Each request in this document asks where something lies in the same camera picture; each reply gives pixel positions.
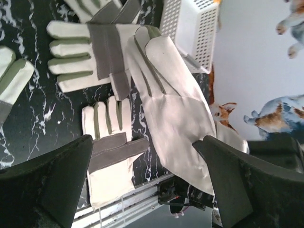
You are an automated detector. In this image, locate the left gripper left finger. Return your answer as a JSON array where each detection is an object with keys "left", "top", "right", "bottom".
[{"left": 0, "top": 135, "right": 93, "bottom": 228}]

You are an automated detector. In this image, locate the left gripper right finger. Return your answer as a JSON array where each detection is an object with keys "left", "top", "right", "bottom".
[{"left": 193, "top": 136, "right": 304, "bottom": 228}]

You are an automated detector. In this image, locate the grey-strap glove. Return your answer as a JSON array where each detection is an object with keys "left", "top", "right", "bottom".
[
  {"left": 0, "top": 46, "right": 34, "bottom": 125},
  {"left": 82, "top": 96, "right": 149, "bottom": 210},
  {"left": 47, "top": 20, "right": 140, "bottom": 101},
  {"left": 126, "top": 26, "right": 216, "bottom": 195}
]

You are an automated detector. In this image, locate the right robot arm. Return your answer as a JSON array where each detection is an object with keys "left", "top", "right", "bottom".
[{"left": 215, "top": 121, "right": 304, "bottom": 173}]

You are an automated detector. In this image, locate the white perforated storage basket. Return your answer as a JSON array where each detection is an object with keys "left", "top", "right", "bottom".
[{"left": 160, "top": 0, "right": 220, "bottom": 74}]

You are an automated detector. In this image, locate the back centre glove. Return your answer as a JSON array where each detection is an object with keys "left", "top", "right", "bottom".
[{"left": 65, "top": 0, "right": 141, "bottom": 24}]

